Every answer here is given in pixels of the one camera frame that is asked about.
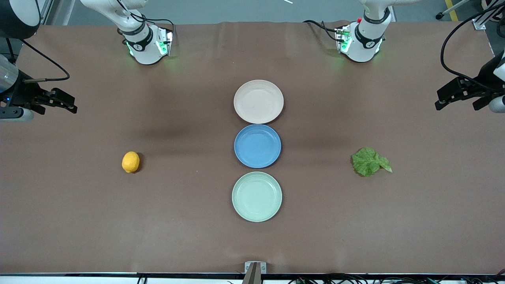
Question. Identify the blue plate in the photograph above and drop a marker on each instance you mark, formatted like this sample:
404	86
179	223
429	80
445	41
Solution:
257	146

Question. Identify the pale beige plate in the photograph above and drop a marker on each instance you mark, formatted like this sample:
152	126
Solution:
258	101

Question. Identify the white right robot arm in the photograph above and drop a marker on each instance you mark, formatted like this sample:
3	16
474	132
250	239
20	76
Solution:
138	39

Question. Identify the green lettuce leaf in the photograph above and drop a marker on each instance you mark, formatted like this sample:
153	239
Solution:
367	162

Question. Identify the aluminium profile frame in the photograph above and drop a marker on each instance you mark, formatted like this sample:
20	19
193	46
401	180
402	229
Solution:
483	20

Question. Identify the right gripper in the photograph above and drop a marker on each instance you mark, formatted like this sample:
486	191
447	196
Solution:
24	94

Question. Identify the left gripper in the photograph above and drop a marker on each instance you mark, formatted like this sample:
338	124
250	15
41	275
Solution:
479	87

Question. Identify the metal base plate green light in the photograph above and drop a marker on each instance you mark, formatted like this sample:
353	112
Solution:
342	39
165	43

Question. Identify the brown table cover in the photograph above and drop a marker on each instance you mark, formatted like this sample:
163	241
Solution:
177	221

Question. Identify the pale green plate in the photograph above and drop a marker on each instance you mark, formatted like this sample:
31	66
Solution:
257	196

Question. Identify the yellow lemon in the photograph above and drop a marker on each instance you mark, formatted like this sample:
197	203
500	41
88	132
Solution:
131	162

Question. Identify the grey metal camera mount bracket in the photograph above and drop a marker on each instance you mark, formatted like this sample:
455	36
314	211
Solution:
254	268

